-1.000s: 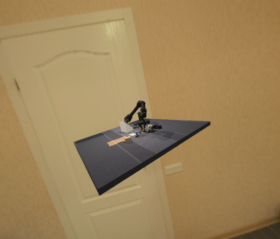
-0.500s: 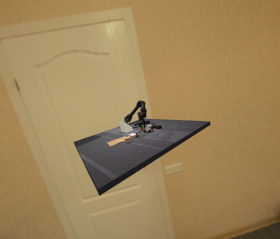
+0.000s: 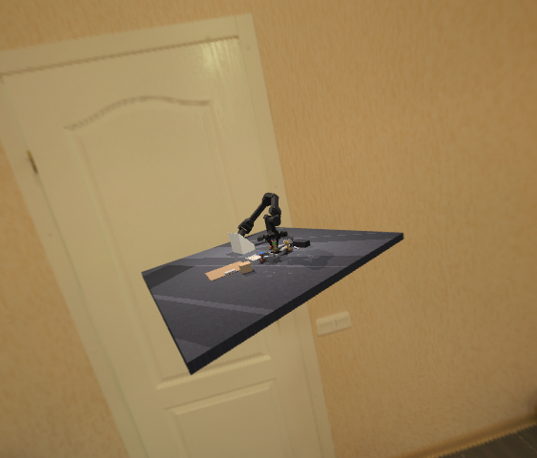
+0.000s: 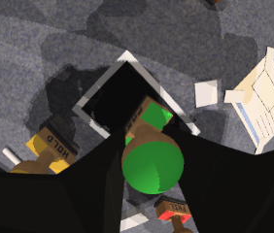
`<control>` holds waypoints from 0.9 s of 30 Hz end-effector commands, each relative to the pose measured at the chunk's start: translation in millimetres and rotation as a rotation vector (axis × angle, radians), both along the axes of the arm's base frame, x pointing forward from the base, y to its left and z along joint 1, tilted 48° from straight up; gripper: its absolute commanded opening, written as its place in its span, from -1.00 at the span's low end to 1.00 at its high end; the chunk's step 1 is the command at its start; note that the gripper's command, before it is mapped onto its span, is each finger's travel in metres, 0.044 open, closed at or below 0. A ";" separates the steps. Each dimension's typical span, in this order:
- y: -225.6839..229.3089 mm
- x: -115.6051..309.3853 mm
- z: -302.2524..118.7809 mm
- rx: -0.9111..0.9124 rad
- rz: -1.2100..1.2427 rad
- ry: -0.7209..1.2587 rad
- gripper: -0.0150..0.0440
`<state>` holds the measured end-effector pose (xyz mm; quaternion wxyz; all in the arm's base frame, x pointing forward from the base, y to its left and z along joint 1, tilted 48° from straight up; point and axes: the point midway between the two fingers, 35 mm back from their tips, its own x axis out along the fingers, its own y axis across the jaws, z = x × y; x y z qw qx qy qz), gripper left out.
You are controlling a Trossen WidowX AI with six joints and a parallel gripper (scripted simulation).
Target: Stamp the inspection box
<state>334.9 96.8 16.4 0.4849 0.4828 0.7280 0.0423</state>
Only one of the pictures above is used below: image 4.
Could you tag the grey flat bar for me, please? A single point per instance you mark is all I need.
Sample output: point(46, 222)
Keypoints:
point(133, 216)

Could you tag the black ink pad in white tray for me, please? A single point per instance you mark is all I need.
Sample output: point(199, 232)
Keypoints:
point(109, 104)

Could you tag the red rubber stamp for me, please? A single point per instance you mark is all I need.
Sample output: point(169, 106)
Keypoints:
point(172, 209)

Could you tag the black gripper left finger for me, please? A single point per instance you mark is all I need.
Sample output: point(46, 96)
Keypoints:
point(84, 198)

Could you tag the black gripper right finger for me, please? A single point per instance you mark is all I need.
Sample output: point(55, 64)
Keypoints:
point(227, 190)

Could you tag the yellow rubber stamp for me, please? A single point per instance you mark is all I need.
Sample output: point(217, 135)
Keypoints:
point(52, 152)

